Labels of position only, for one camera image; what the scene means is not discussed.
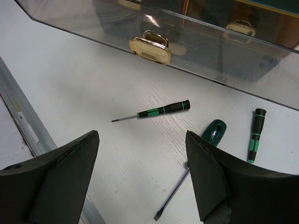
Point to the aluminium table edge rail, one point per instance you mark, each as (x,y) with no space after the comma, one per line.
(34,133)

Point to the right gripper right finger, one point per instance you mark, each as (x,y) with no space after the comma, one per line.
(231,191)

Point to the gold drawer handle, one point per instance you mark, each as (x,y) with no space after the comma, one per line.
(152,46)

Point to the teal drawer cabinet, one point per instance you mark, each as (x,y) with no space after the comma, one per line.
(275,21)

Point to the small precision screwdriver right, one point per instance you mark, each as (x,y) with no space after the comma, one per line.
(256,130)

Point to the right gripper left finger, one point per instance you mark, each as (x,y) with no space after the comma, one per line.
(50,188)

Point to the small precision screwdriver centre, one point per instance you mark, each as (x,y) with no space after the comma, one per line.
(167,109)

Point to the small precision screwdriver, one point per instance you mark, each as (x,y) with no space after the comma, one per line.
(167,109)
(256,130)

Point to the clear bottom drawer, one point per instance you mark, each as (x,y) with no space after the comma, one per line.
(235,59)

